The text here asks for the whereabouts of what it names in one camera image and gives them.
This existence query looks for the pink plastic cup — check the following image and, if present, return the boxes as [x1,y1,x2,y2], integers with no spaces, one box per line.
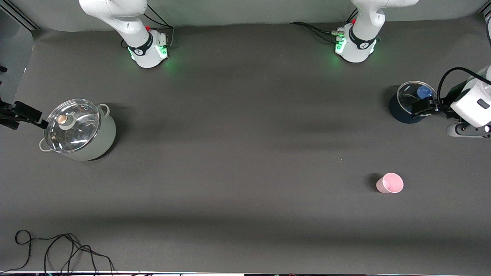
[376,172,404,194]

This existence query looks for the glass lid with blue knob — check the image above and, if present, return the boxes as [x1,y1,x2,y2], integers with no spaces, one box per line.
[397,81,438,117]

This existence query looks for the mint green cooking pot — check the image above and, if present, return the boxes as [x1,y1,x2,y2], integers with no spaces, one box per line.
[39,103,117,161]

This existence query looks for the black loose cable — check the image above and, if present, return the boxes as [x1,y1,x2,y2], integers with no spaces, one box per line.
[0,229,115,274]

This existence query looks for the glass lid with copper knob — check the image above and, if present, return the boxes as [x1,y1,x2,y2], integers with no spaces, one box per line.
[44,99,101,153]

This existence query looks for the black arm base cables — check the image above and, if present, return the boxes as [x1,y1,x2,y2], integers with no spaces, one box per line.
[290,22,343,43]
[122,4,175,49]

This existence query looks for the black right arm base cables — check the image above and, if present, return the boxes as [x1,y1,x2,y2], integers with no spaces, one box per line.
[122,4,175,49]

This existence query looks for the dark blue saucepan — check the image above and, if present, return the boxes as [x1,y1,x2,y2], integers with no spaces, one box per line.
[389,86,440,124]

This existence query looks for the black left arm base cables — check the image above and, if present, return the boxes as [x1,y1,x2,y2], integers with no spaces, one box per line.
[290,22,343,43]

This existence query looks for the dark grey table mat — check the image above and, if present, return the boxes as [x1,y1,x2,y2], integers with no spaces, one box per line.
[0,13,491,274]

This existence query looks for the dark aluminium frame rail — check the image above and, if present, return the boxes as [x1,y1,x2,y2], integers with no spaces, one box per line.
[0,0,40,31]

